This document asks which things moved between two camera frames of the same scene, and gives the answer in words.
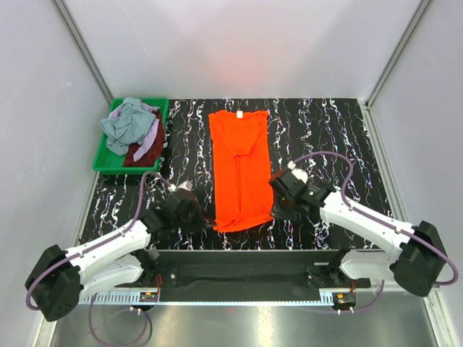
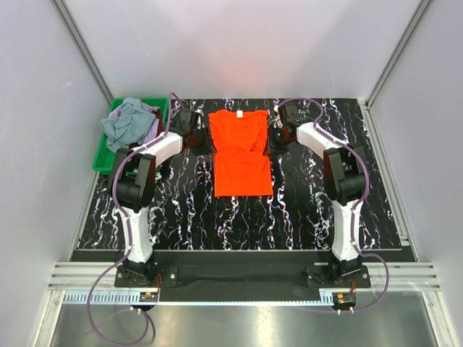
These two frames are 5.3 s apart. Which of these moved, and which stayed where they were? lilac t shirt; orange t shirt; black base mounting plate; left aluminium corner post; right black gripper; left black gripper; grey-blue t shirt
Moved: right black gripper; left black gripper; orange t shirt
Stayed: lilac t shirt; black base mounting plate; grey-blue t shirt; left aluminium corner post
